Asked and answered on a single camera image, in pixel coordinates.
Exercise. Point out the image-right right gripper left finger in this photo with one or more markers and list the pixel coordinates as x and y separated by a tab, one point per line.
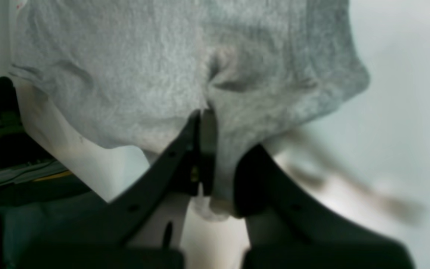
141	229

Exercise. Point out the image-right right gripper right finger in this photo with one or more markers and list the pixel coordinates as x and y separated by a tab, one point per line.
290	229

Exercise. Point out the grey t-shirt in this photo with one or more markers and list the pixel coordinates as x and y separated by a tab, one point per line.
129	72

